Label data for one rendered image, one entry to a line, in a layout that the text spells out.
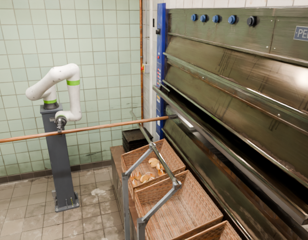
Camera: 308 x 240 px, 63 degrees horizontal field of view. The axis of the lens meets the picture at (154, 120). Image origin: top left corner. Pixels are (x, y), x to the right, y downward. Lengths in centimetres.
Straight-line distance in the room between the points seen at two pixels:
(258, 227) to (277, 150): 49
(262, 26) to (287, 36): 17
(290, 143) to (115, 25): 248
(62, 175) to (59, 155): 24
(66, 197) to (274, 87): 251
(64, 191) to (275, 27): 258
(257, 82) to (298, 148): 36
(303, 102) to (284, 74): 17
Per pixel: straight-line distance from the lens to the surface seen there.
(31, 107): 340
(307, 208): 117
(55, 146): 278
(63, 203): 318
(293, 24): 123
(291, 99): 119
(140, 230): 163
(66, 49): 321
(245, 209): 165
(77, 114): 243
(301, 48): 120
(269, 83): 129
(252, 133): 141
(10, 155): 370
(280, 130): 130
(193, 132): 208
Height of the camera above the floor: 208
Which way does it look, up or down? 23 degrees down
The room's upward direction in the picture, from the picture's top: straight up
